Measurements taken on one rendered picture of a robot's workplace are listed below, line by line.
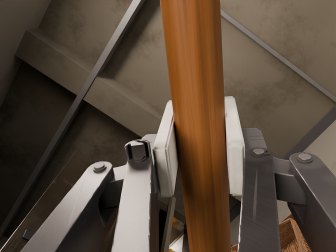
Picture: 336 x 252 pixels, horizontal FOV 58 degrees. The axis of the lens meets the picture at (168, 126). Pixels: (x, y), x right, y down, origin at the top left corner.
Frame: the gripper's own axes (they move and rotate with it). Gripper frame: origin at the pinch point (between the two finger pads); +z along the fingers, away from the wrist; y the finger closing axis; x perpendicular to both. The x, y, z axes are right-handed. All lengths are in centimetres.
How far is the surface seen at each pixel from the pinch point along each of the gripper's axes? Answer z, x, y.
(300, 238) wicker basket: 129, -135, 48
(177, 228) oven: 147, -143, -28
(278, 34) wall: 312, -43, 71
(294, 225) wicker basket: 139, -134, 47
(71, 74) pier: 280, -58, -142
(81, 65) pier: 284, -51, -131
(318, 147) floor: 293, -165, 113
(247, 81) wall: 310, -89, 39
